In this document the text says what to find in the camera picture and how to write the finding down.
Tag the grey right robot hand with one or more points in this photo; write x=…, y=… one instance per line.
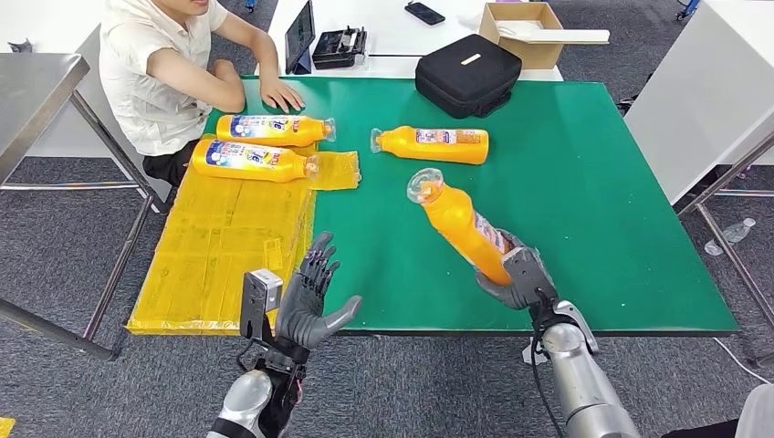
x=529, y=281

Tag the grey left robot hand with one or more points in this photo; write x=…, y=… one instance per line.
x=302, y=314

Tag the orange detergent bottle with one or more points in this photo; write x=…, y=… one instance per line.
x=435, y=152
x=290, y=170
x=459, y=224
x=308, y=134

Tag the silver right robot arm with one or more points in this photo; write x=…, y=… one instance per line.
x=580, y=387

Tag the person's right forearm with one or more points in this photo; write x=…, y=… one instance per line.
x=225, y=69

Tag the person's left forearm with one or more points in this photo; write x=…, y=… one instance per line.
x=263, y=57

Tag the clear plastic water bottle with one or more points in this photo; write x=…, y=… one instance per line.
x=735, y=233

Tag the white table leg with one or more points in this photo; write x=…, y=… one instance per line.
x=532, y=356

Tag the yellow taped cardboard sheet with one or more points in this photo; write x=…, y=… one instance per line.
x=205, y=242

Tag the black zip case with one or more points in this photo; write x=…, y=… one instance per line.
x=459, y=84

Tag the person's left hand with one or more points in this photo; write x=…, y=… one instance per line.
x=281, y=93

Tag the brown cardboard box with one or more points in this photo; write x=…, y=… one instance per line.
x=538, y=55

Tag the white foam sheet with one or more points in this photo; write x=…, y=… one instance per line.
x=571, y=36

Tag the black plastic tool tray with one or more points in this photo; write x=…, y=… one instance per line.
x=337, y=51

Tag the dark tablet with stand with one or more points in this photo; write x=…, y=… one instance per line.
x=299, y=36

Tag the white table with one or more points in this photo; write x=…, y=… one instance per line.
x=387, y=36

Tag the black smartphone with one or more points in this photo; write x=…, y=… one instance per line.
x=424, y=13

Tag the yellow tape scrap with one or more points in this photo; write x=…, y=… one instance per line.
x=6, y=428

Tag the stainless steel table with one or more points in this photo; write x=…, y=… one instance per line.
x=36, y=84

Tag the small dark object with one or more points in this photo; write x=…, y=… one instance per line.
x=19, y=46

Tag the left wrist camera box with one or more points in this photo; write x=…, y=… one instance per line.
x=260, y=296

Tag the steel table frame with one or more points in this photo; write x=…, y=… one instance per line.
x=750, y=193

